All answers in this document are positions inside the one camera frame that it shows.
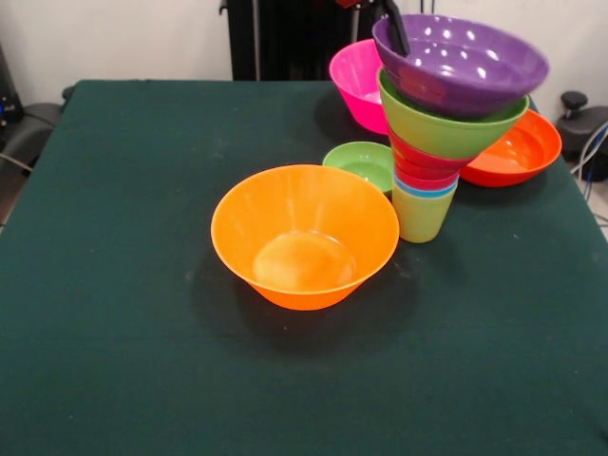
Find large orange bowl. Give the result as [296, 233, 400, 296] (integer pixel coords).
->
[210, 164, 400, 312]

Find small red bowl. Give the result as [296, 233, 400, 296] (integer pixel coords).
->
[388, 123, 471, 181]

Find black electronics box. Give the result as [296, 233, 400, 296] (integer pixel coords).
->
[0, 40, 25, 142]

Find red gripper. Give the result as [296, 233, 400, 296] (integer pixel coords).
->
[333, 0, 411, 58]

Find yellow cup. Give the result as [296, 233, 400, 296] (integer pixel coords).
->
[391, 183, 459, 244]

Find black equipment with knob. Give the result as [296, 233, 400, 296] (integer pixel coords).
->
[555, 90, 608, 165]

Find small green bowl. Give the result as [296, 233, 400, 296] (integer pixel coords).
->
[322, 141, 396, 196]

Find red cup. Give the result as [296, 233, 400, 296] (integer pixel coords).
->
[393, 164, 461, 191]

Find purple bowl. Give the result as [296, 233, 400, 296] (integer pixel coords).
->
[371, 13, 551, 120]

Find white cable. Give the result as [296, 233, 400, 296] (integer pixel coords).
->
[570, 121, 608, 176]

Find blue cup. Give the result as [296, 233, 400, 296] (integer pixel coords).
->
[392, 174, 460, 199]

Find pink bowl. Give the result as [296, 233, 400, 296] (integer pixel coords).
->
[329, 38, 390, 137]

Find red-orange bowl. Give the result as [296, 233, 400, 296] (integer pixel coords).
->
[459, 109, 563, 188]

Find large green bowl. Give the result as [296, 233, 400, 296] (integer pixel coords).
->
[377, 68, 530, 162]

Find grey cable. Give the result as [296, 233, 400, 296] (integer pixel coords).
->
[0, 151, 34, 175]

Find dark green tablecloth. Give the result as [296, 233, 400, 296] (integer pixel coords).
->
[0, 79, 608, 456]

